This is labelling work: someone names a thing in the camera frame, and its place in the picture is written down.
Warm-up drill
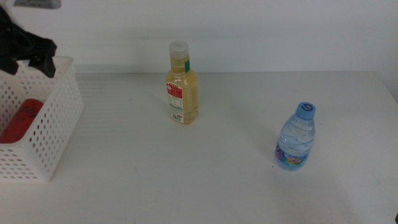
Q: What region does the white perforated plastic basket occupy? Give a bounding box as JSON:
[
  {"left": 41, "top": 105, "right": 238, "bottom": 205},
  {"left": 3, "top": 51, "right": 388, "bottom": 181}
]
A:
[{"left": 0, "top": 55, "right": 85, "bottom": 183}]

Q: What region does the red soda can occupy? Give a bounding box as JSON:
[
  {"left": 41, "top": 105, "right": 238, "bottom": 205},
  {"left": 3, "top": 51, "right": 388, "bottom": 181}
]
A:
[{"left": 0, "top": 98, "right": 44, "bottom": 144}]

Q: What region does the small water bottle blue cap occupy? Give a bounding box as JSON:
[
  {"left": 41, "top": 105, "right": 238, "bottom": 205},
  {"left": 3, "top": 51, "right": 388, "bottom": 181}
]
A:
[{"left": 274, "top": 101, "right": 317, "bottom": 171}]

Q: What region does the yellow tea bottle red label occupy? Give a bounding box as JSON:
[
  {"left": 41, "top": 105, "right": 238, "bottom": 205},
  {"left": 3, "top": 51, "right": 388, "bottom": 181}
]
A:
[{"left": 164, "top": 40, "right": 199, "bottom": 124}]

